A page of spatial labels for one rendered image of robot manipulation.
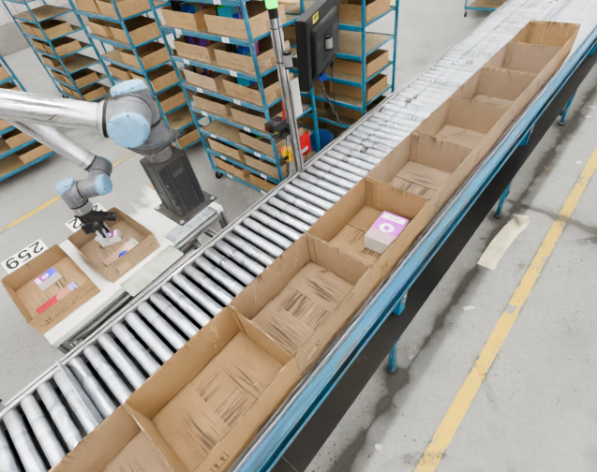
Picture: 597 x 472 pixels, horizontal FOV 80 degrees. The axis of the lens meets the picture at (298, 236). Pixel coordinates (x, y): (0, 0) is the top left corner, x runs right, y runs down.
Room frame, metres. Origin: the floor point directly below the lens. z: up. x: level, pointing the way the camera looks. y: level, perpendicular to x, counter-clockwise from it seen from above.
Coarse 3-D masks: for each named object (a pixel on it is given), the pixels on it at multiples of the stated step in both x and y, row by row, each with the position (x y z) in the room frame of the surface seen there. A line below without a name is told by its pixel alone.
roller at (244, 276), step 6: (210, 252) 1.21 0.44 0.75; (216, 252) 1.21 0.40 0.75; (210, 258) 1.19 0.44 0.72; (216, 258) 1.17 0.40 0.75; (222, 258) 1.15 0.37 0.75; (222, 264) 1.13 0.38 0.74; (228, 264) 1.11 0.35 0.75; (234, 264) 1.11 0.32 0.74; (228, 270) 1.09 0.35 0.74; (234, 270) 1.07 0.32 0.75; (240, 270) 1.06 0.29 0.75; (234, 276) 1.06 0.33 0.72; (240, 276) 1.03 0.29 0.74; (246, 276) 1.02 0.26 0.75; (252, 276) 1.02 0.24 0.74; (246, 282) 0.99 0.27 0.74
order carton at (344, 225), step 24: (360, 192) 1.15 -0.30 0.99; (384, 192) 1.11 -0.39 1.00; (408, 192) 1.03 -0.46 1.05; (336, 216) 1.05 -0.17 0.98; (360, 216) 1.11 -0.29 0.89; (408, 216) 1.02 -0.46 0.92; (336, 240) 1.00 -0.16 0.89; (360, 240) 0.98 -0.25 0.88; (408, 240) 0.87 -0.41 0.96; (384, 264) 0.76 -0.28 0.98
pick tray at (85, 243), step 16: (112, 208) 1.60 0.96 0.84; (112, 224) 1.57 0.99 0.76; (128, 224) 1.54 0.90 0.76; (80, 240) 1.45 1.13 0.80; (128, 240) 1.41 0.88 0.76; (144, 240) 1.29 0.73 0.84; (96, 256) 1.34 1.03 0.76; (128, 256) 1.23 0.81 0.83; (144, 256) 1.27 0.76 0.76; (112, 272) 1.16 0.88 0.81
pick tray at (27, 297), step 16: (48, 256) 1.35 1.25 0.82; (64, 256) 1.38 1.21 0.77; (16, 272) 1.26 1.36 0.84; (32, 272) 1.29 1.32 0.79; (64, 272) 1.28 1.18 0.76; (80, 272) 1.25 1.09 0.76; (16, 288) 1.22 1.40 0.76; (32, 288) 1.21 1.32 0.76; (48, 288) 1.18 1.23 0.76; (80, 288) 1.07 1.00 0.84; (96, 288) 1.10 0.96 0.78; (16, 304) 1.04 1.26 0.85; (32, 304) 1.10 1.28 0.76; (64, 304) 1.02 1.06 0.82; (80, 304) 1.04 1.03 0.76; (32, 320) 0.94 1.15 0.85; (48, 320) 0.96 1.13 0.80
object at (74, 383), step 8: (64, 368) 0.73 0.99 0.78; (72, 376) 0.70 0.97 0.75; (72, 384) 0.64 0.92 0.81; (80, 384) 0.68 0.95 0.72; (80, 392) 0.61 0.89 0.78; (88, 400) 0.60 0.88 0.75; (88, 408) 0.54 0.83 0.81; (96, 408) 0.57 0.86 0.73; (96, 416) 0.52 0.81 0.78; (96, 424) 0.48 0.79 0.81
